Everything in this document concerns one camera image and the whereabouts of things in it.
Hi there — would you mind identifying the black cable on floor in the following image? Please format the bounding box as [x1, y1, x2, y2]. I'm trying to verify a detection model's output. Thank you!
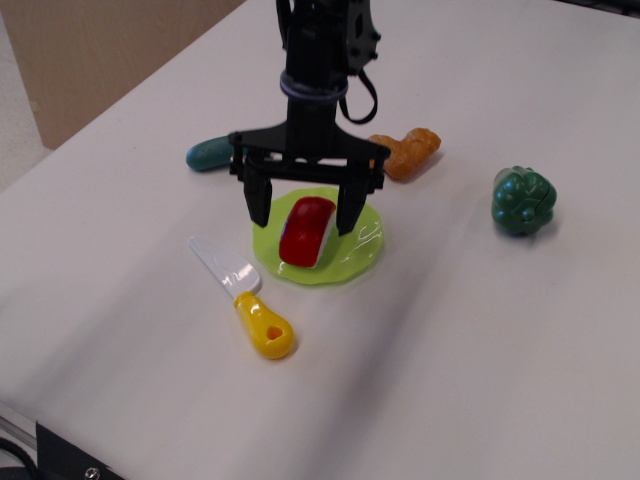
[0, 434, 39, 480]

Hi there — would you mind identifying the light green plastic plate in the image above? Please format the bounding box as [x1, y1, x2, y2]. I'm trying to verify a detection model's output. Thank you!
[252, 187, 384, 285]

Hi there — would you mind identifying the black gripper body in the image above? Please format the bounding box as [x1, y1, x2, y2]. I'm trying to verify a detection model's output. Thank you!
[229, 100, 390, 194]

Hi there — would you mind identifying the black looped cable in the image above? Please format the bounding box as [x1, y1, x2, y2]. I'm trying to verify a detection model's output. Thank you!
[339, 67, 378, 126]

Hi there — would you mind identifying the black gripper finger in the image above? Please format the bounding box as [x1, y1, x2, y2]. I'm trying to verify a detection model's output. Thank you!
[243, 170, 272, 227]
[336, 183, 368, 236]

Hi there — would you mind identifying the black corner bracket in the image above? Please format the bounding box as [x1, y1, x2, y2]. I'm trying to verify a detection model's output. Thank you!
[36, 422, 125, 480]

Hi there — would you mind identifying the red toy sushi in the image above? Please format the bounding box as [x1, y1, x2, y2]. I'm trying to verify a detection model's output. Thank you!
[279, 196, 337, 268]

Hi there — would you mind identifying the teal toy cucumber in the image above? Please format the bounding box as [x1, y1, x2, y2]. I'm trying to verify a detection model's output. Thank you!
[186, 136, 234, 172]

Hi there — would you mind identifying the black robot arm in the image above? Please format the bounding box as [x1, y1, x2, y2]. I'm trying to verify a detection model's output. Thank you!
[229, 1, 390, 235]

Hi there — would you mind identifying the green toy bell pepper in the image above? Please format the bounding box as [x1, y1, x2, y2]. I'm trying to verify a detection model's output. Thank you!
[491, 166, 557, 235]

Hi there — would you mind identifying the brown toy chicken piece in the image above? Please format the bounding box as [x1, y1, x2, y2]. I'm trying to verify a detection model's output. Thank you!
[368, 127, 441, 181]

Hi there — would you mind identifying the toy knife yellow handle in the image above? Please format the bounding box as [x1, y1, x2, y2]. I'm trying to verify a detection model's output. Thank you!
[188, 236, 296, 360]

